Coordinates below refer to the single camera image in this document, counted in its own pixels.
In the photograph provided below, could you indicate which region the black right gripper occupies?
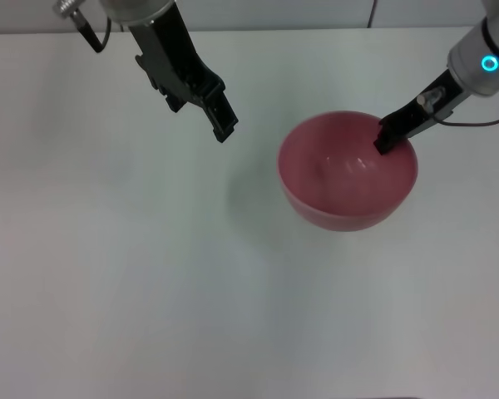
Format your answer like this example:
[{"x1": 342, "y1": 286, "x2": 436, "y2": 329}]
[{"x1": 373, "y1": 70, "x2": 469, "y2": 156}]

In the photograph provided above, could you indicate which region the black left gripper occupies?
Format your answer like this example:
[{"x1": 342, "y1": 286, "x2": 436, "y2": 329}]
[{"x1": 128, "y1": 3, "x2": 240, "y2": 145}]

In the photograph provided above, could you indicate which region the pink plastic bowl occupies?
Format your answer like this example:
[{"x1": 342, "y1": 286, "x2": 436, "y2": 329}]
[{"x1": 277, "y1": 110, "x2": 419, "y2": 233}]

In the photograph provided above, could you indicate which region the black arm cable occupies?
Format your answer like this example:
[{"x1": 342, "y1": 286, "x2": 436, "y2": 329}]
[
  {"x1": 72, "y1": 11, "x2": 111, "y2": 54},
  {"x1": 434, "y1": 106, "x2": 499, "y2": 127}
]

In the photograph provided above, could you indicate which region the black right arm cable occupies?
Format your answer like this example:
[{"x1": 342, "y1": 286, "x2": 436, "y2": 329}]
[{"x1": 434, "y1": 106, "x2": 499, "y2": 127}]

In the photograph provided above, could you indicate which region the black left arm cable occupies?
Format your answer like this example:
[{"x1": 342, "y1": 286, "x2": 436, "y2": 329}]
[{"x1": 72, "y1": 11, "x2": 111, "y2": 54}]

